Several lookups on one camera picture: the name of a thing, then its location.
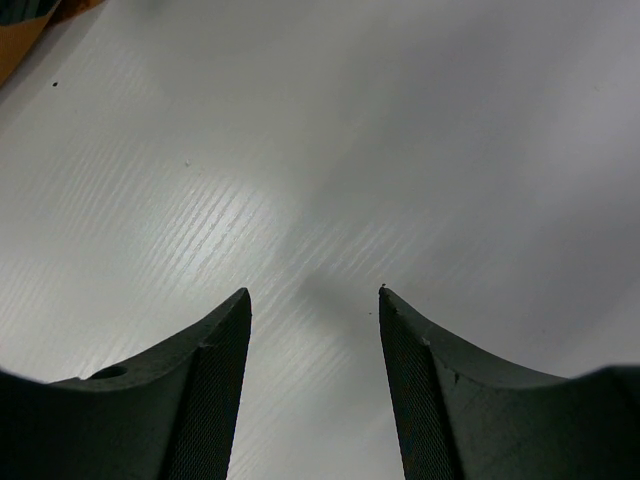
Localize orange-brown cloth napkin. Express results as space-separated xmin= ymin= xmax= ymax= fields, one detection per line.
xmin=1 ymin=0 xmax=103 ymax=84

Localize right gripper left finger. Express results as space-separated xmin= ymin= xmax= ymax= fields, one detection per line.
xmin=1 ymin=288 xmax=252 ymax=479

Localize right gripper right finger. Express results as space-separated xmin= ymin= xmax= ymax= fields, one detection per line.
xmin=379 ymin=288 xmax=639 ymax=479

